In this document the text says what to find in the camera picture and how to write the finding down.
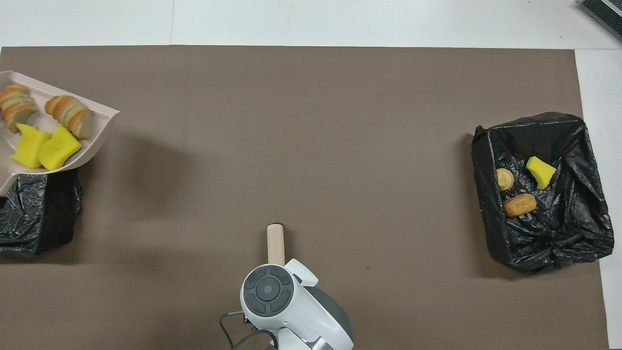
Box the croissant with olive tip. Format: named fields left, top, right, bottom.
left=45, top=95, right=94, bottom=140

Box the beige plastic dustpan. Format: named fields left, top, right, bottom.
left=0, top=70, right=121, bottom=196

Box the yellow sponge piece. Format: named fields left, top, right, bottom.
left=526, top=156, right=557, bottom=190
left=38, top=126, right=83, bottom=171
left=10, top=123, right=52, bottom=169

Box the dark ribbed object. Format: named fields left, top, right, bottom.
left=581, top=0, right=622, bottom=42

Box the black bagged bin pink spot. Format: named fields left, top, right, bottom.
left=0, top=168, right=83, bottom=257

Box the orange striped croissant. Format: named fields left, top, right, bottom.
left=0, top=85, right=38, bottom=133

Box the beige hand brush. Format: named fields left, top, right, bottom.
left=266, top=224, right=285, bottom=267

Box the brown paper table mat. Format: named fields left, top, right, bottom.
left=0, top=45, right=609, bottom=350

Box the pale bread piece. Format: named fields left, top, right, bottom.
left=496, top=168, right=515, bottom=192

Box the brown bread roll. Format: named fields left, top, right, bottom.
left=503, top=193, right=538, bottom=218

